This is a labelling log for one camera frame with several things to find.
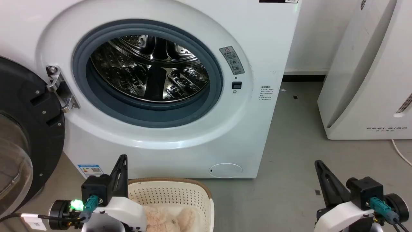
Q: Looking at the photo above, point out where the white air purifier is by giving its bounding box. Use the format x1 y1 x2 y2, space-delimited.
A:
317 0 412 140

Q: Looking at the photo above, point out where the black round washer door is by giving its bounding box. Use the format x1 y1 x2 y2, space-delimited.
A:
0 56 66 217

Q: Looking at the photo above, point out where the stainless steel washing machine drum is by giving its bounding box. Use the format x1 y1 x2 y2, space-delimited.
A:
90 34 211 103

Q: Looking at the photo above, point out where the beige plush teddy bear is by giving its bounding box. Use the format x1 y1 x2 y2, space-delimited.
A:
143 205 196 232

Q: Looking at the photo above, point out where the white power cable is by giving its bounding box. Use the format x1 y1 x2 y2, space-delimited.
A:
391 139 412 167

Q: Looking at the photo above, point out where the left black cable teal plug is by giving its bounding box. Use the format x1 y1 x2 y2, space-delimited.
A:
0 195 99 231

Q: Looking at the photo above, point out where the grey warning sticker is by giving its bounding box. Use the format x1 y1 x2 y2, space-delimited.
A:
219 45 245 75

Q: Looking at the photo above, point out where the right black cable teal plug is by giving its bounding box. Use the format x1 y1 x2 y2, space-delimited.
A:
369 197 412 232

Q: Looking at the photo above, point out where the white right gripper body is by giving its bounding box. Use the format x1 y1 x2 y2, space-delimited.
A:
314 201 376 232

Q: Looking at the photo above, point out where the round white filter cover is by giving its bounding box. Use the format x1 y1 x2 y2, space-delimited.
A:
208 162 243 179

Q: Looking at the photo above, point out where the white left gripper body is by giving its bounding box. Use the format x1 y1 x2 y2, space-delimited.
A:
81 196 148 232

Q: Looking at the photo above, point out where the blue energy label sticker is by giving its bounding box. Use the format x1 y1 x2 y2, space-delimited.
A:
77 164 104 179

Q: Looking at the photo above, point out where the white perforated laundry basket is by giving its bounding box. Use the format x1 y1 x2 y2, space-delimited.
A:
127 178 215 232

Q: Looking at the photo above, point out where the white front-load washing machine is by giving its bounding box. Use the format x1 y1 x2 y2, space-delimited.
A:
0 0 302 179

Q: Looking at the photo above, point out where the silver door hinge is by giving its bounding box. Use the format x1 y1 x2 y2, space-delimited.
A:
46 65 80 113

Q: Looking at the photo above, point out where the black cable teal plug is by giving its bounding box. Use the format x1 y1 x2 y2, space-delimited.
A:
369 197 412 232
0 195 99 231

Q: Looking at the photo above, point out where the grey rubber door gasket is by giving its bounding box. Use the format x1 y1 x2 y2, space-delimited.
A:
72 19 224 129

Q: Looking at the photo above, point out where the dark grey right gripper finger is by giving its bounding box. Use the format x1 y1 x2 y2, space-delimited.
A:
314 159 351 208

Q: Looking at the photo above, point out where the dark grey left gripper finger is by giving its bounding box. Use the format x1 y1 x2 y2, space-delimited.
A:
109 154 129 202

